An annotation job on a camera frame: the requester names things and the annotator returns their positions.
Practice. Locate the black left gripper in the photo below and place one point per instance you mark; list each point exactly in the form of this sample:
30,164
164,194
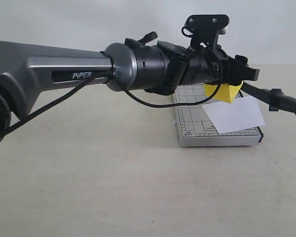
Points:
212,66

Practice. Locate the yellow cube block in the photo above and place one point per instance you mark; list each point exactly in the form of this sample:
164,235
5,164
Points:
226,92

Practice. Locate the white paper sheet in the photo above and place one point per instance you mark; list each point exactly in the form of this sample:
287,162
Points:
243,113

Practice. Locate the black cutter blade arm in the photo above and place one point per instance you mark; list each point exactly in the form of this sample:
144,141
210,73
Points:
275,98

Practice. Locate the grey paper cutter base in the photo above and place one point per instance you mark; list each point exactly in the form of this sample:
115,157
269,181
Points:
194,128

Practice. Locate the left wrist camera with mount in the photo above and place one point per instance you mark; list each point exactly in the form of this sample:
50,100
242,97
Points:
205,28

